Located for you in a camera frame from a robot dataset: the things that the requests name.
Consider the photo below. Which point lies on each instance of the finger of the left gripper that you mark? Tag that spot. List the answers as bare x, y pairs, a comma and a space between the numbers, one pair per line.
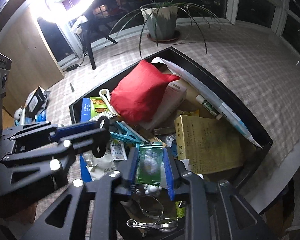
55, 132
36, 148

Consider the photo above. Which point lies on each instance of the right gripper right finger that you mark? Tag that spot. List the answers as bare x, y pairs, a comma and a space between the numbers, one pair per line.
171, 177

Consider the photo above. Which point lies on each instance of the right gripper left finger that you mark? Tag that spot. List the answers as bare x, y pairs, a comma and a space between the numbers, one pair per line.
66, 217

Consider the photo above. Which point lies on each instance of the green sachet packet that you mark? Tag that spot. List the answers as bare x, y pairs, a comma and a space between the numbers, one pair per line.
149, 166

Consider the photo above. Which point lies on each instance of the teal clothes peg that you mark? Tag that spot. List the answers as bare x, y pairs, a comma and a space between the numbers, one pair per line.
124, 134

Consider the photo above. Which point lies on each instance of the black box on floor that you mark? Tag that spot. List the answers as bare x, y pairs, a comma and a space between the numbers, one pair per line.
34, 101

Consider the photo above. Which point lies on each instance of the green snack packet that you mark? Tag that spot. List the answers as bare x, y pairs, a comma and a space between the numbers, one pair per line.
97, 106

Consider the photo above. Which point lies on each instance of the red fabric pouch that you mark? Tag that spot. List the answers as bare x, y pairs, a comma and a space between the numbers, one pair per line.
138, 95

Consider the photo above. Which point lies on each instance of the metal spoon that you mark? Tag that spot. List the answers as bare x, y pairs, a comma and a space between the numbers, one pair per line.
150, 206

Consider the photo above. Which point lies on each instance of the yellow paper box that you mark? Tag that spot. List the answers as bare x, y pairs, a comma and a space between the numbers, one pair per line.
210, 145

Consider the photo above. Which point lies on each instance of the wooden cabinet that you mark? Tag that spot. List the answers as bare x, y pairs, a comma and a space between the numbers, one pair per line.
33, 63

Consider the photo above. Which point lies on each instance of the black power strip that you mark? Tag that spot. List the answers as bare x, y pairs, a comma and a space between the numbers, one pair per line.
72, 67

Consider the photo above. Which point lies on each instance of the black storage tray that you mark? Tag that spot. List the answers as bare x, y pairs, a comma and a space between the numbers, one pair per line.
245, 172

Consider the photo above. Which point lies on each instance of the black tripod stand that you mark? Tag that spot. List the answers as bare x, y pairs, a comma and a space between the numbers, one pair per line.
89, 34

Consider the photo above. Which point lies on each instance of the potted plant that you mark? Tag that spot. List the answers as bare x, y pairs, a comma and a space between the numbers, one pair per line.
160, 19

